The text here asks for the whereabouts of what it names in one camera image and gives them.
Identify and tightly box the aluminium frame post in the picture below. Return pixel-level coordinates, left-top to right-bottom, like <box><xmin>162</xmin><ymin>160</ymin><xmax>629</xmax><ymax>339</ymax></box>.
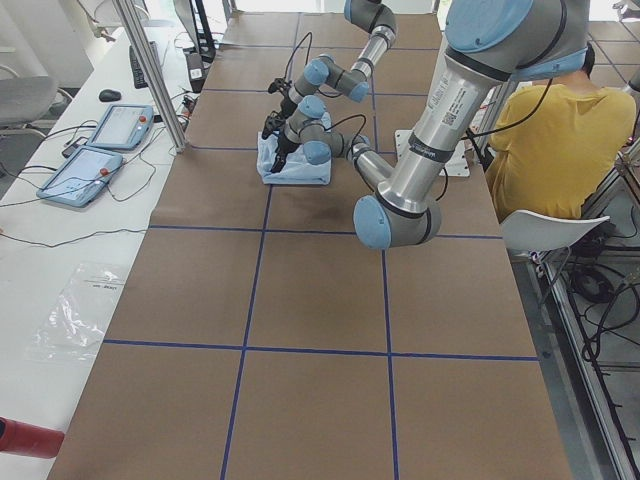
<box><xmin>113</xmin><ymin>0</ymin><xmax>186</xmax><ymax>153</ymax></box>

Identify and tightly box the black smartphone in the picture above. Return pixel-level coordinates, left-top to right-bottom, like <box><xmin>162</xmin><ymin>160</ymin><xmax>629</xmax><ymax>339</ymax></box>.
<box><xmin>61</xmin><ymin>139</ymin><xmax>86</xmax><ymax>158</ymax></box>

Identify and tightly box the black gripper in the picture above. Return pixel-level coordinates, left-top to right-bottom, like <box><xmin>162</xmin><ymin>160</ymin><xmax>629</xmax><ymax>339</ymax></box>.
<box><xmin>268</xmin><ymin>77</ymin><xmax>299</xmax><ymax>118</ymax></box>
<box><xmin>262</xmin><ymin>112</ymin><xmax>300</xmax><ymax>174</ymax></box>

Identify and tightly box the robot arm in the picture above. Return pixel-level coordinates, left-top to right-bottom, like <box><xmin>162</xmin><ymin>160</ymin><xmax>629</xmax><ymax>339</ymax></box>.
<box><xmin>266</xmin><ymin>1</ymin><xmax>397</xmax><ymax>129</ymax></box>
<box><xmin>263</xmin><ymin>1</ymin><xmax>589</xmax><ymax>250</ymax></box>

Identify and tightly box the black keyboard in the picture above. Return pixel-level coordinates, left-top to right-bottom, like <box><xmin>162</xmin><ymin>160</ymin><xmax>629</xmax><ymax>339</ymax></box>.
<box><xmin>129</xmin><ymin>41</ymin><xmax>161</xmax><ymax>89</ymax></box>

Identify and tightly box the lower blue teach pendant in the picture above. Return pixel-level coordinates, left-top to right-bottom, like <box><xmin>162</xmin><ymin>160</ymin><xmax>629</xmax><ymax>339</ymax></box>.
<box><xmin>36</xmin><ymin>146</ymin><xmax>124</xmax><ymax>208</ymax></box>

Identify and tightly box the black computer mouse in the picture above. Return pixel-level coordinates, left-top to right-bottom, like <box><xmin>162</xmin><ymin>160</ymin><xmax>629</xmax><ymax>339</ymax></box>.
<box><xmin>98</xmin><ymin>89</ymin><xmax>122</xmax><ymax>103</ymax></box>

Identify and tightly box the white chair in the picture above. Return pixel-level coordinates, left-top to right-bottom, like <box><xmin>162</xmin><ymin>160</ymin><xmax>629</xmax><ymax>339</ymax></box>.
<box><xmin>500</xmin><ymin>209</ymin><xmax>610</xmax><ymax>252</ymax></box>

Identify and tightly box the light blue button-up shirt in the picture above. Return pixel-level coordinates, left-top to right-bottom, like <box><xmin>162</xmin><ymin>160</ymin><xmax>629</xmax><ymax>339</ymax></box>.
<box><xmin>257</xmin><ymin>133</ymin><xmax>332</xmax><ymax>185</ymax></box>

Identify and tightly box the person in yellow shirt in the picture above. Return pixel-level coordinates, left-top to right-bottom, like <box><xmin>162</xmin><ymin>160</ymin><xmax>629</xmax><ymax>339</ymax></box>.
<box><xmin>486</xmin><ymin>48</ymin><xmax>636</xmax><ymax>221</ymax></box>

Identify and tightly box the red cylinder bottle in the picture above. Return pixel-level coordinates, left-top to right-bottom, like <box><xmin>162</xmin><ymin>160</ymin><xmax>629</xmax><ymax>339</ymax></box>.
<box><xmin>1</xmin><ymin>417</ymin><xmax>65</xmax><ymax>459</ymax></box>

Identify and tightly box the blue teach pendant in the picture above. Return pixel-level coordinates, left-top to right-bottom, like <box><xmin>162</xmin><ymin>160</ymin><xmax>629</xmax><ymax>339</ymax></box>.
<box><xmin>36</xmin><ymin>146</ymin><xmax>124</xmax><ymax>208</ymax></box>
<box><xmin>86</xmin><ymin>103</ymin><xmax>154</xmax><ymax>151</ymax></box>

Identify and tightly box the upper blue teach pendant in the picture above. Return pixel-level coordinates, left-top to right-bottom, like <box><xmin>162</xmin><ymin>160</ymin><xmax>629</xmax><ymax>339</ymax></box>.
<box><xmin>86</xmin><ymin>103</ymin><xmax>154</xmax><ymax>151</ymax></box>

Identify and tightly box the clear plastic bag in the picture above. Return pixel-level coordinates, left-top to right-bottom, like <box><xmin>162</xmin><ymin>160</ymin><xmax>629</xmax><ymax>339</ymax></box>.
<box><xmin>26</xmin><ymin>262</ymin><xmax>130</xmax><ymax>363</ymax></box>

